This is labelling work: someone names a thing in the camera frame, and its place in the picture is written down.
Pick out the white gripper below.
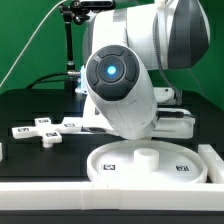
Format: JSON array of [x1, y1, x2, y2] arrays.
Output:
[[152, 87, 195, 139]]

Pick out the white round table top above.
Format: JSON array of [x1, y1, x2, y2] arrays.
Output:
[[87, 140, 208, 184]]

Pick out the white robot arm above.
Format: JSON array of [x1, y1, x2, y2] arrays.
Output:
[[83, 0, 210, 140]]

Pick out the white cross-shaped table base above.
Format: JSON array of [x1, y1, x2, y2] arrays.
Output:
[[12, 117, 82, 148]]

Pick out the white right fence rail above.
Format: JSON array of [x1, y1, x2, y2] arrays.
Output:
[[198, 144, 224, 184]]

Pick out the white fence rail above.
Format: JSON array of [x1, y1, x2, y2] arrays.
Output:
[[198, 144, 224, 184], [0, 182, 224, 211]]

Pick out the black cable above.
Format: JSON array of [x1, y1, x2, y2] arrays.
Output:
[[25, 71, 73, 90]]

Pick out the white front fence rail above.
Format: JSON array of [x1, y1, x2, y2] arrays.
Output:
[[0, 182, 224, 211]]

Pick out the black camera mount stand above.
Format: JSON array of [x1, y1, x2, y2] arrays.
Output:
[[59, 0, 116, 95]]

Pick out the white cable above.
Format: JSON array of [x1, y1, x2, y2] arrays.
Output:
[[0, 0, 68, 88]]

